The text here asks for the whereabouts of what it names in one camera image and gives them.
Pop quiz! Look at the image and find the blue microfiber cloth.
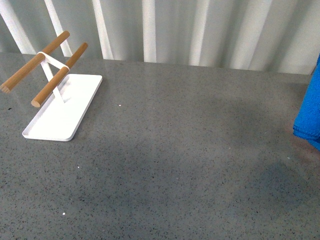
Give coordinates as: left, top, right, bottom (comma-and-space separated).
293, 57, 320, 151

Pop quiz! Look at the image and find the white rack with wooden bars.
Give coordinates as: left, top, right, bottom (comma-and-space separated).
0, 30, 103, 142

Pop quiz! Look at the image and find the white pleated curtain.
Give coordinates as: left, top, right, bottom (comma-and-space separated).
0, 0, 320, 75

